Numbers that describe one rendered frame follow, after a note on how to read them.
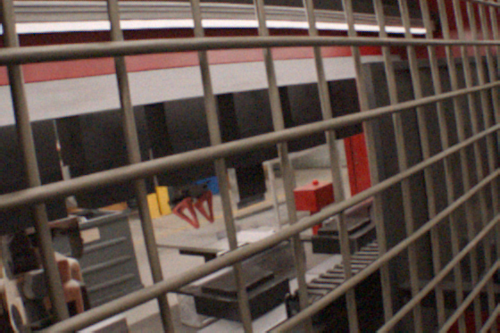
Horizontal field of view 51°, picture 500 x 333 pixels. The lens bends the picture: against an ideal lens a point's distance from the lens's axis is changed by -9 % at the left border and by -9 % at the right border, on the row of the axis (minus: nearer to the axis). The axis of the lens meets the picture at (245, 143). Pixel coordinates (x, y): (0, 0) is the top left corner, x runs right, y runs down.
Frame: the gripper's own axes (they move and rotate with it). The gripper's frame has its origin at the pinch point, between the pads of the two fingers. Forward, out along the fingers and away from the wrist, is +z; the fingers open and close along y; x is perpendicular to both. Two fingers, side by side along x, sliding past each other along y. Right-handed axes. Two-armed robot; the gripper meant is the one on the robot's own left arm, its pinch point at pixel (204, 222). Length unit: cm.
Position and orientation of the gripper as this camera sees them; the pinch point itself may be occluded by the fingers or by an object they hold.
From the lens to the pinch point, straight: 146.3
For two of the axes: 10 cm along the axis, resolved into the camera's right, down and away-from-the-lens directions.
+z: 5.1, 8.2, -2.5
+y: 6.3, -1.6, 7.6
